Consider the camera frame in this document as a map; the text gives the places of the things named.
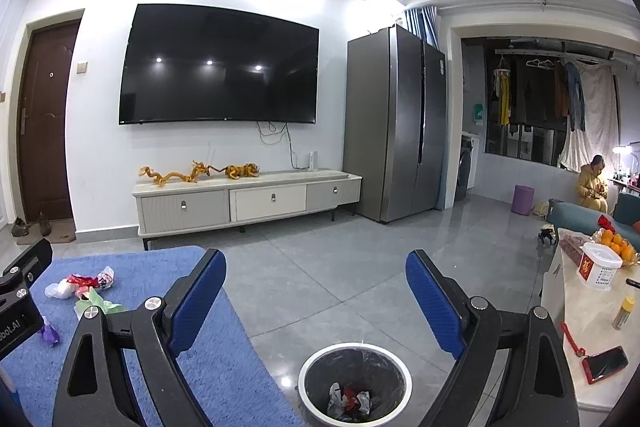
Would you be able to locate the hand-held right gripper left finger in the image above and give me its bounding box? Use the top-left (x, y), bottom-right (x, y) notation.
top-left (51, 248), bottom-right (227, 427)

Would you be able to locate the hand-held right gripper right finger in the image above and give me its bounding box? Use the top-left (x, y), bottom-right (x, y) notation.
top-left (405, 249), bottom-right (581, 427)

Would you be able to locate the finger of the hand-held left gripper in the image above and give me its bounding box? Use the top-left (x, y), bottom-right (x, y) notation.
top-left (0, 237), bottom-right (53, 296)

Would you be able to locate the purple plastic wrapper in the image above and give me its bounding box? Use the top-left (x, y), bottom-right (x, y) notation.
top-left (39, 316), bottom-right (61, 349)

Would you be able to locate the white plastic bag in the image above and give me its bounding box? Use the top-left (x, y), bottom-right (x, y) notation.
top-left (44, 279), bottom-right (76, 300)

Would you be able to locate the green paper sheet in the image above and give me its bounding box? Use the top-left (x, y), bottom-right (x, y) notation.
top-left (74, 289), bottom-right (130, 320)

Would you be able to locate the red snack packet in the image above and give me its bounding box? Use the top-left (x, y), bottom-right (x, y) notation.
top-left (342, 384), bottom-right (366, 408)

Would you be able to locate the white trash bin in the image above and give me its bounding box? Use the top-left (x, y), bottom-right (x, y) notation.
top-left (297, 342), bottom-right (413, 427)

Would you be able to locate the silver wrapper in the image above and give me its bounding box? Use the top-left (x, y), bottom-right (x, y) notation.
top-left (327, 382), bottom-right (346, 418)

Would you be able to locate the brown doormat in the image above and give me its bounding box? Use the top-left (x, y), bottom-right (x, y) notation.
top-left (17, 219), bottom-right (77, 247)

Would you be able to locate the blue fluffy rug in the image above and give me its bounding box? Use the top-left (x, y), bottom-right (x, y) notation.
top-left (0, 246), bottom-right (306, 427)

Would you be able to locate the grey white television stand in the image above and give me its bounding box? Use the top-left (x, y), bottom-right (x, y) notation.
top-left (131, 168), bottom-right (362, 250)

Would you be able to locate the golden dragon figurine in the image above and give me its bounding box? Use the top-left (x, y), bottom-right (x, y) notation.
top-left (138, 166), bottom-right (193, 188)
top-left (189, 160), bottom-right (224, 182)

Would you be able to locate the brown entrance door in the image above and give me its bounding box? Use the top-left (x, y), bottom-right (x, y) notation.
top-left (22, 19), bottom-right (83, 223)

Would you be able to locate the golden tiger figurine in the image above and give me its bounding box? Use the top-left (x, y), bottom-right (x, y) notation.
top-left (223, 163), bottom-right (262, 180)

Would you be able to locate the purple bin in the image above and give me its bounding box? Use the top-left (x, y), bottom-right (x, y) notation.
top-left (513, 185), bottom-right (536, 216)

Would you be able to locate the clear red food pack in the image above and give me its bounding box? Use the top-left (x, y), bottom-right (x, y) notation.
top-left (559, 234), bottom-right (593, 265)

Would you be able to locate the marble coffee table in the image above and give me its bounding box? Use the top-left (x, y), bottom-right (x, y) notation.
top-left (540, 227), bottom-right (640, 418)

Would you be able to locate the teal sofa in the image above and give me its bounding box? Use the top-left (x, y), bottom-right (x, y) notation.
top-left (546, 192), bottom-right (640, 238)

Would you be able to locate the white container red label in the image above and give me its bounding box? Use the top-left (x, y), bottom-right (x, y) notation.
top-left (577, 242), bottom-right (625, 292)

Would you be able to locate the red phone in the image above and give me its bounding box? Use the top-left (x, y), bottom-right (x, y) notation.
top-left (581, 346), bottom-right (629, 385)

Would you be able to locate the pile of oranges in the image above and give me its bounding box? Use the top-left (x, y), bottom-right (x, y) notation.
top-left (592, 228), bottom-right (637, 260)

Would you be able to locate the yellow bottle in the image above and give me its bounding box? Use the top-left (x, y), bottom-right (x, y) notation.
top-left (612, 296), bottom-right (637, 330)

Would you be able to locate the grey double door fridge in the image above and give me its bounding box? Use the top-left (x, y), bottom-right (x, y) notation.
top-left (342, 26), bottom-right (447, 224)

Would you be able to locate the glass fruit bowl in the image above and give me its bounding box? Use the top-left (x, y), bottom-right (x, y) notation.
top-left (592, 237), bottom-right (640, 268)

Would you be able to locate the row of hanging clothes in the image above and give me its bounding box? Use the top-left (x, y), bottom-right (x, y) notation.
top-left (490, 57), bottom-right (587, 132)

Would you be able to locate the white hanging sheet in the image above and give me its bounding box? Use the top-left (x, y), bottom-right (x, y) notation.
top-left (559, 63), bottom-right (621, 172)

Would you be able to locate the metal clothes rack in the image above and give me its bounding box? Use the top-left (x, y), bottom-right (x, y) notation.
top-left (494, 38), bottom-right (640, 70)

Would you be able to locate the blue curtain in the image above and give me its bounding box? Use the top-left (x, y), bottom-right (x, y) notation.
top-left (404, 6), bottom-right (440, 50)

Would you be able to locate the red handled tool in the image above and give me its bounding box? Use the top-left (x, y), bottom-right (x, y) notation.
top-left (560, 322), bottom-right (587, 358)

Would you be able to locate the thin wall cable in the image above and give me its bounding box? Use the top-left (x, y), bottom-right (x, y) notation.
top-left (256, 122), bottom-right (311, 170)

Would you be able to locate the black wall television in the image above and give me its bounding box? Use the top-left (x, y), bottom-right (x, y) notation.
top-left (118, 3), bottom-right (321, 126)

